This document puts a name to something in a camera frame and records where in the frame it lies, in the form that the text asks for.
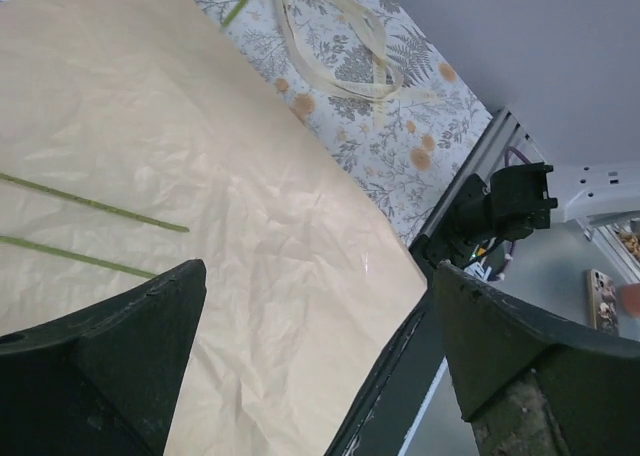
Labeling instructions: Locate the smartphone with patterned case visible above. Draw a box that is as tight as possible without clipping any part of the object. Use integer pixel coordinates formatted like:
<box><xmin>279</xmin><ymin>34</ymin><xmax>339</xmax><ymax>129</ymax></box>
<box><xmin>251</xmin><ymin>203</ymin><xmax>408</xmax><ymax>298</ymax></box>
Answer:
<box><xmin>587</xmin><ymin>269</ymin><xmax>619</xmax><ymax>336</ymax></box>

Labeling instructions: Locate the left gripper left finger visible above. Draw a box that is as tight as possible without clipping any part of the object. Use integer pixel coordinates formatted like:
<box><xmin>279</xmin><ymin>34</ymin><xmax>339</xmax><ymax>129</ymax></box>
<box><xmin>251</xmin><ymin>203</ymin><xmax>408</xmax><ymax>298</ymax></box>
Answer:
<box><xmin>1</xmin><ymin>259</ymin><xmax>206</xmax><ymax>455</ymax></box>

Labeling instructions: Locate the floral patterned table mat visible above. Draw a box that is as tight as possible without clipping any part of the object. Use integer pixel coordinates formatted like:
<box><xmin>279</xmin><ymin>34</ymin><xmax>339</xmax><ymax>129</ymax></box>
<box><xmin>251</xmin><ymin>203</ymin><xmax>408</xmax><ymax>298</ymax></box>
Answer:
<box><xmin>1</xmin><ymin>0</ymin><xmax>489</xmax><ymax>251</ymax></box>

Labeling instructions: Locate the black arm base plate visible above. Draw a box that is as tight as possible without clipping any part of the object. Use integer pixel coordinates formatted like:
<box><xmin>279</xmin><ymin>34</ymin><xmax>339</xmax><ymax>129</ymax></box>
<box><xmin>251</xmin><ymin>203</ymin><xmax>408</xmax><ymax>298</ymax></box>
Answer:
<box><xmin>326</xmin><ymin>235</ymin><xmax>444</xmax><ymax>455</ymax></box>

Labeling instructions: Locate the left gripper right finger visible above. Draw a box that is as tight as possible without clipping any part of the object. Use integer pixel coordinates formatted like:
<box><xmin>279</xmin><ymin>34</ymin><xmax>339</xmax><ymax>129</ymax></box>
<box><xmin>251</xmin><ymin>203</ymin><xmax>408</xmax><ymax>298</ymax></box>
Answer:
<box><xmin>434</xmin><ymin>262</ymin><xmax>639</xmax><ymax>455</ymax></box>

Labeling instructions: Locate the orange beige wrapping paper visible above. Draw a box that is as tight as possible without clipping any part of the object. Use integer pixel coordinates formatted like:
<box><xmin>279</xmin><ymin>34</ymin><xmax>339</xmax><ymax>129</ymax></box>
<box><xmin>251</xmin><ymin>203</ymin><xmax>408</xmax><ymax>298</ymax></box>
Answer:
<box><xmin>1</xmin><ymin>0</ymin><xmax>426</xmax><ymax>455</ymax></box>

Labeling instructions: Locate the cream printed ribbon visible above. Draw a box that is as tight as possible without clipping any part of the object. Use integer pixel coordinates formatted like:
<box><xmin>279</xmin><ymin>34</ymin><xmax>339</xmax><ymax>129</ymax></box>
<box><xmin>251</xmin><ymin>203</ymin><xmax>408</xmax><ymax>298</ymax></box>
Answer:
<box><xmin>274</xmin><ymin>0</ymin><xmax>441</xmax><ymax>128</ymax></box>

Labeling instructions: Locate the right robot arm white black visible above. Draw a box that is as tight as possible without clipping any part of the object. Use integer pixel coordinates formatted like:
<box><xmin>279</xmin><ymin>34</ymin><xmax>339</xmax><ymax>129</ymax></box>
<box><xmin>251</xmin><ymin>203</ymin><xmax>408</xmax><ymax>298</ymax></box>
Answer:
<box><xmin>451</xmin><ymin>162</ymin><xmax>639</xmax><ymax>243</ymax></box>

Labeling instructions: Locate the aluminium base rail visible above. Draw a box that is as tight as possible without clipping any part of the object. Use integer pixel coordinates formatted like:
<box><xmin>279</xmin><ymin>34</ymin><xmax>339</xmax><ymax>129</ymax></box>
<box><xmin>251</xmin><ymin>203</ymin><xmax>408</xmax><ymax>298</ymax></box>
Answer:
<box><xmin>408</xmin><ymin>106</ymin><xmax>544</xmax><ymax>257</ymax></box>

